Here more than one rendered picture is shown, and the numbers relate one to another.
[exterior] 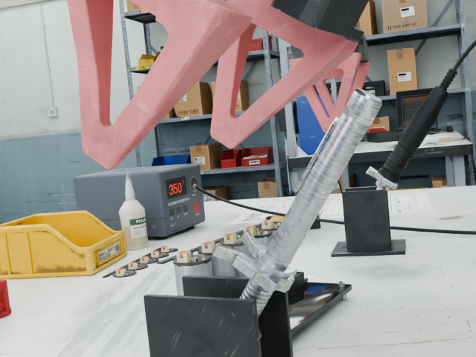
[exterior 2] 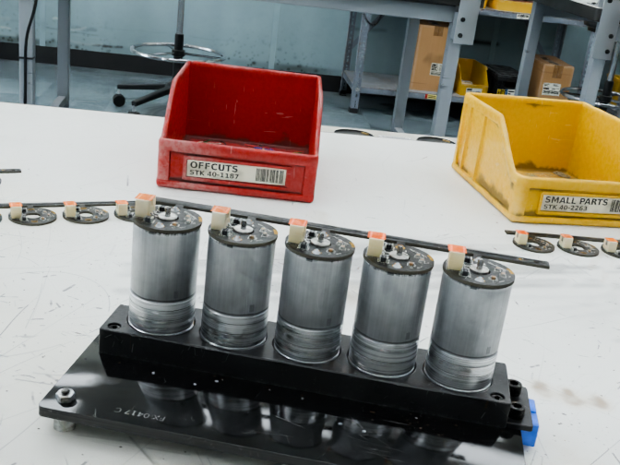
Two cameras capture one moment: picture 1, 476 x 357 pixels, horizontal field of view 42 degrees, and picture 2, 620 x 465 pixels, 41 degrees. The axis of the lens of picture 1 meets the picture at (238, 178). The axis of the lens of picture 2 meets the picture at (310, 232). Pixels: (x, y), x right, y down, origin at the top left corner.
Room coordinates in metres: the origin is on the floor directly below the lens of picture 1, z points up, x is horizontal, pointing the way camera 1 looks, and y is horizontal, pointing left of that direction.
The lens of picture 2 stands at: (0.32, -0.24, 0.92)
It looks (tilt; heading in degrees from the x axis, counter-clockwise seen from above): 21 degrees down; 65
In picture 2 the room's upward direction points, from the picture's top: 7 degrees clockwise
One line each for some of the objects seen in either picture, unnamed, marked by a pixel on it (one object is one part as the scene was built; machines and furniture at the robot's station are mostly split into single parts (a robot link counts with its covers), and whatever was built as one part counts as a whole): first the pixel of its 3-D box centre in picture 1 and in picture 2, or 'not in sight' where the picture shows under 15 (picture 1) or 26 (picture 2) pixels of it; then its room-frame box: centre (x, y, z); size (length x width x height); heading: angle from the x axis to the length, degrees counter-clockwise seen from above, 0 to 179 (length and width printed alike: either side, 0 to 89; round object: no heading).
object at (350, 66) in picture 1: (329, 85); not in sight; (0.62, -0.10, 0.93); 0.07 x 0.07 x 0.09; 73
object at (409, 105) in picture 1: (423, 111); not in sight; (3.48, -1.08, 0.88); 0.30 x 0.23 x 0.25; 72
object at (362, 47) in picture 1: (338, 88); not in sight; (0.69, -0.12, 0.93); 0.07 x 0.07 x 0.09; 73
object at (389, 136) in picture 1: (387, 136); not in sight; (3.11, -0.78, 0.77); 0.24 x 0.16 x 0.04; 179
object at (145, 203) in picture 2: (184, 256); (148, 206); (0.38, 0.04, 0.82); 0.01 x 0.01 x 0.01; 58
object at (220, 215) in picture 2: (209, 246); (222, 218); (0.41, 0.02, 0.82); 0.01 x 0.01 x 0.01; 58
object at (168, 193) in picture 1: (141, 201); not in sight; (0.90, 0.15, 0.80); 0.15 x 0.12 x 0.10; 64
